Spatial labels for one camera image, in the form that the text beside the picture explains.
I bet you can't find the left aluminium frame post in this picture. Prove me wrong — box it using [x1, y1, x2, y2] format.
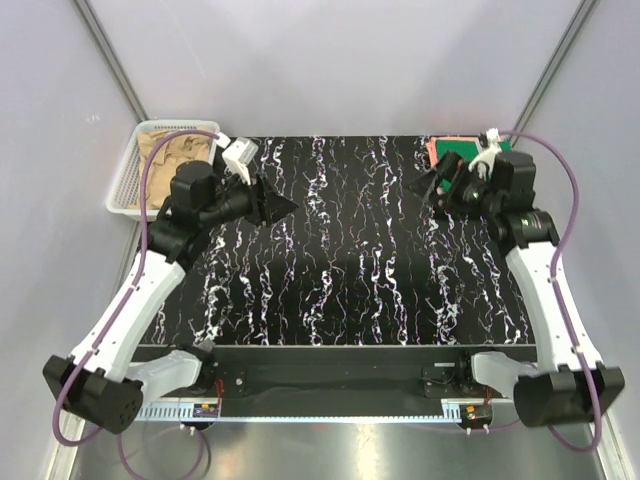
[70, 0, 149, 122]

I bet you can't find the right aluminium frame post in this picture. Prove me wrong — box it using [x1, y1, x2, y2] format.
[512, 0, 600, 131]

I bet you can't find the white plastic basket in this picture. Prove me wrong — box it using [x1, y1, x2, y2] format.
[105, 119, 220, 222]

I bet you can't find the white slotted cable duct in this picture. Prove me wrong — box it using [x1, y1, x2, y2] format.
[136, 397, 493, 424]

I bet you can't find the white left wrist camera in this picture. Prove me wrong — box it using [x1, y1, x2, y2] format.
[215, 132, 258, 185]

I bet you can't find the beige crumpled t shirt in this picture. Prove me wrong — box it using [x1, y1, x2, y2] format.
[138, 130, 214, 211]

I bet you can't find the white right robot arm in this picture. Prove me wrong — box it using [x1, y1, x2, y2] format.
[408, 150, 625, 427]

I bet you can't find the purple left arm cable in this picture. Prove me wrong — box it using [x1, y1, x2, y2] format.
[51, 129, 221, 479]

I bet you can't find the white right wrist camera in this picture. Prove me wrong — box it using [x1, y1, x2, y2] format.
[468, 128, 502, 181]

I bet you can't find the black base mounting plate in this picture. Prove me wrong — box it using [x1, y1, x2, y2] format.
[157, 343, 515, 419]

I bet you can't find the green t shirt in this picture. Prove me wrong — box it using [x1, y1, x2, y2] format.
[430, 132, 511, 205]

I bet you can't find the aluminium frame post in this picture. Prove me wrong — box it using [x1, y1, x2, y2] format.
[512, 0, 600, 131]
[70, 0, 149, 122]

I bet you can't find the folded pink t shirt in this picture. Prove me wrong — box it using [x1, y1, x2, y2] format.
[426, 136, 481, 167]

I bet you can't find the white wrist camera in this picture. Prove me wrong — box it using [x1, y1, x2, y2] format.
[468, 128, 502, 181]
[215, 132, 258, 185]

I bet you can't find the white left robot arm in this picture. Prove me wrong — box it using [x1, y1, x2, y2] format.
[43, 161, 298, 446]

